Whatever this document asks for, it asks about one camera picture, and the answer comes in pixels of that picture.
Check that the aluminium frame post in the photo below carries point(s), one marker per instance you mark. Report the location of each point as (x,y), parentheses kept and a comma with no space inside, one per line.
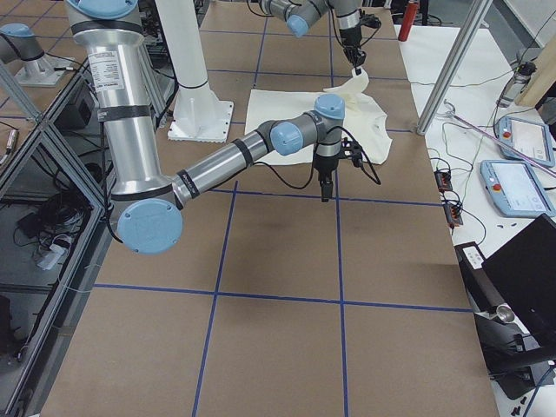
(462,42)

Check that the black red connector block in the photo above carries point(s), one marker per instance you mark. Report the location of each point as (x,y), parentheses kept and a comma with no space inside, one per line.
(443,180)
(453,214)

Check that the black box with label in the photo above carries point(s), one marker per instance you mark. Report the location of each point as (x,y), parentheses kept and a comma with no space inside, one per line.
(470,258)

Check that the grey water bottle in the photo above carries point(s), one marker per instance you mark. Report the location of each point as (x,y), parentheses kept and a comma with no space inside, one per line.
(516,84)

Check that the near teach pendant blue grey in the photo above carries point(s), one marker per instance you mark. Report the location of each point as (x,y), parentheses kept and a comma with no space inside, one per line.
(514,189)

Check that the reacher grabber stick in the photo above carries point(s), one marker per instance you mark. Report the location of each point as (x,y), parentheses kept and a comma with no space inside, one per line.
(506,150)

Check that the far teach pendant blue grey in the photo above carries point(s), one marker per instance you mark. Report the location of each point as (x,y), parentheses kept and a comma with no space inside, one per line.
(532,139)

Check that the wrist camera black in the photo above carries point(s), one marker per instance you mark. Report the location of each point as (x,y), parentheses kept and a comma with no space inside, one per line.
(351,150)
(370,21)

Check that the red bottle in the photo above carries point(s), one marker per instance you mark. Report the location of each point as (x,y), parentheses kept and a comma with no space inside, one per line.
(410,13)

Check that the black monitor on stand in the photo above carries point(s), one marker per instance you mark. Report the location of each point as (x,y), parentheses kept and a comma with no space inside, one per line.
(522,271)

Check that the cream long-sleeve cat shirt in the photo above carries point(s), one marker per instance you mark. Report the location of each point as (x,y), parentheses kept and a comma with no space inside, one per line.
(364,118)

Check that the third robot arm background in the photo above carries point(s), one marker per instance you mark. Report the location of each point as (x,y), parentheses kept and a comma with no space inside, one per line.
(18,42)

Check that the teach pendant blue grey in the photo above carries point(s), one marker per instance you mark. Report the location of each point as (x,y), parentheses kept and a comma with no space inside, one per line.
(532,139)
(514,189)

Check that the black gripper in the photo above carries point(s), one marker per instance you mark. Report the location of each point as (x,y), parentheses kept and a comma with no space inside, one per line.
(324,165)
(351,40)

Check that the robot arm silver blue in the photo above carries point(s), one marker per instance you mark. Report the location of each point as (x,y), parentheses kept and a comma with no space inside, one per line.
(301,18)
(147,202)

